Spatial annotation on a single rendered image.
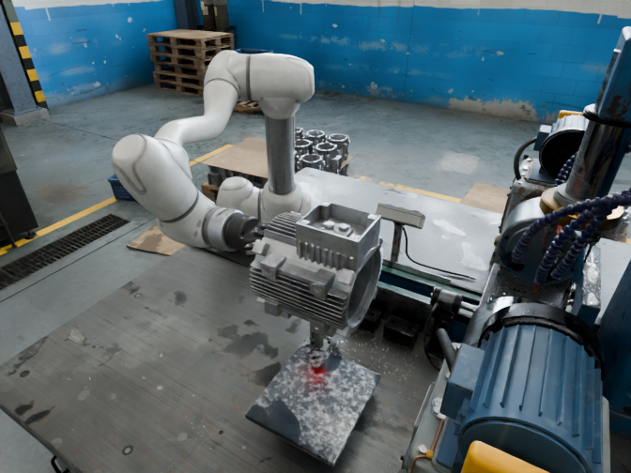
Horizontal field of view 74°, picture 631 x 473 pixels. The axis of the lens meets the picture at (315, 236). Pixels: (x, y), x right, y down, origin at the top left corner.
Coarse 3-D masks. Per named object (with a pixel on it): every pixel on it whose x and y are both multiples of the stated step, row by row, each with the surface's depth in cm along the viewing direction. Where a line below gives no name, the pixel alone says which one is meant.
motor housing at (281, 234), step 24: (288, 216) 82; (264, 240) 80; (288, 240) 77; (288, 264) 76; (312, 264) 75; (264, 288) 79; (288, 288) 75; (336, 288) 72; (360, 288) 86; (288, 312) 79; (312, 312) 75; (336, 312) 72; (360, 312) 84
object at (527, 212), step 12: (528, 204) 143; (516, 216) 140; (528, 216) 135; (540, 216) 132; (504, 228) 142; (516, 228) 136; (504, 240) 140; (516, 240) 138; (540, 240) 134; (552, 240) 132; (504, 252) 142; (528, 252) 138; (540, 252) 136; (564, 252) 132; (504, 264) 144; (516, 264) 141; (528, 264) 139; (552, 264) 135; (576, 264) 132; (516, 276) 144; (528, 276) 142; (564, 276) 136
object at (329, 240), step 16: (320, 208) 79; (336, 208) 79; (352, 208) 77; (304, 224) 72; (320, 224) 78; (336, 224) 76; (352, 224) 78; (368, 224) 75; (304, 240) 74; (320, 240) 72; (336, 240) 70; (352, 240) 68; (368, 240) 72; (304, 256) 75; (320, 256) 74; (336, 256) 71; (352, 256) 70; (368, 256) 75
